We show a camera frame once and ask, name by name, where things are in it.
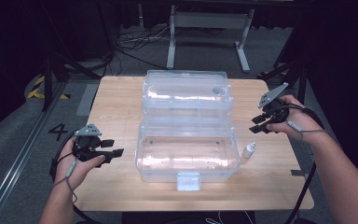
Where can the grey floor plate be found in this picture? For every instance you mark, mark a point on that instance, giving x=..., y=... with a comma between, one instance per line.
x=87, y=99

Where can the white metal desk frame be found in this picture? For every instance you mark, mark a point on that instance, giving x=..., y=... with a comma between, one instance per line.
x=171, y=46

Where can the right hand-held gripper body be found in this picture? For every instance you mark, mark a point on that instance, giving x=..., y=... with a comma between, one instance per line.
x=276, y=110

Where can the yellow and black hazard tape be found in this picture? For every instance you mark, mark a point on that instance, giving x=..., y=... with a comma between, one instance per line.
x=34, y=92

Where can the black tape floor mark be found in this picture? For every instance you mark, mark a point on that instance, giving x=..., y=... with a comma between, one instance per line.
x=58, y=130

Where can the clear plastic storage box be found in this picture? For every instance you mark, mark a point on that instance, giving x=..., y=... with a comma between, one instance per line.
x=186, y=149

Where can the small white dropper bottle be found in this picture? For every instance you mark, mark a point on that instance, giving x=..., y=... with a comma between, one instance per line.
x=248, y=151

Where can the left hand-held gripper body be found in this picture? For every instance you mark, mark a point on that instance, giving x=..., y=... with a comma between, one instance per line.
x=85, y=147

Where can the person's left hand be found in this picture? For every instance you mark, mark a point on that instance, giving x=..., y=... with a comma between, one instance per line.
x=71, y=171

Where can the aluminium floor rail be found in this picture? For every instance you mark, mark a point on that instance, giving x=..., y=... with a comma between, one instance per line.
x=18, y=158

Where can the person's right hand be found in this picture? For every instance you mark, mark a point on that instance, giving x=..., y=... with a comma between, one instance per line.
x=301, y=121

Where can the black metal stand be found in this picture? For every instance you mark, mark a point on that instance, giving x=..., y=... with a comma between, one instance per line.
x=47, y=81
x=301, y=84

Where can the dark cloth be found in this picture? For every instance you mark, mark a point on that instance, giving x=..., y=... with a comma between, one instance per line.
x=167, y=218

